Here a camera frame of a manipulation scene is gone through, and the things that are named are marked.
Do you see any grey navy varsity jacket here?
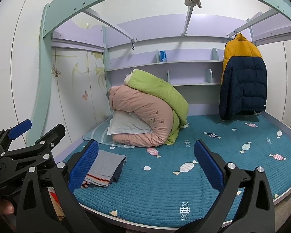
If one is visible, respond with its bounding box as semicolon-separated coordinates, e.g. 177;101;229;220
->
81;150;126;188

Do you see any left hand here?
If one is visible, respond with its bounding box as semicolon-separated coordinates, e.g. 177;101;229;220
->
0;200;15;216

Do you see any striped light blue pillow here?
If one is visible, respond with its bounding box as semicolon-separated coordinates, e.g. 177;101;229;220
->
83;116;134;148

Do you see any light grey pillow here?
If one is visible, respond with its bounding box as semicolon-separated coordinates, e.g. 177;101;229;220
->
107;110;153;135

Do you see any red object beside bed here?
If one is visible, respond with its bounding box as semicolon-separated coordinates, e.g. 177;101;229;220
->
48;187;65;221

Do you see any teal quilted bed mat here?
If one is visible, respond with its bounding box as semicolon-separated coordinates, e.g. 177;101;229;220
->
74;113;291;228

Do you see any pink green folded duvet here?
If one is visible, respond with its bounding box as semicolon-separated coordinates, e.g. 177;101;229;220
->
109;69;189;147

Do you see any yellow navy puffer jacket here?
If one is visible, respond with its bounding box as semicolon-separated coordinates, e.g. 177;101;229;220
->
219;33;268;120

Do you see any small blue box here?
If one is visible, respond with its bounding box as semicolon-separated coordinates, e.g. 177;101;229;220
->
159;50;167;62

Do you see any purple wall shelf unit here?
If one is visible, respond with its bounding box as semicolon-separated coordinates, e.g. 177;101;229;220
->
52;10;291;86

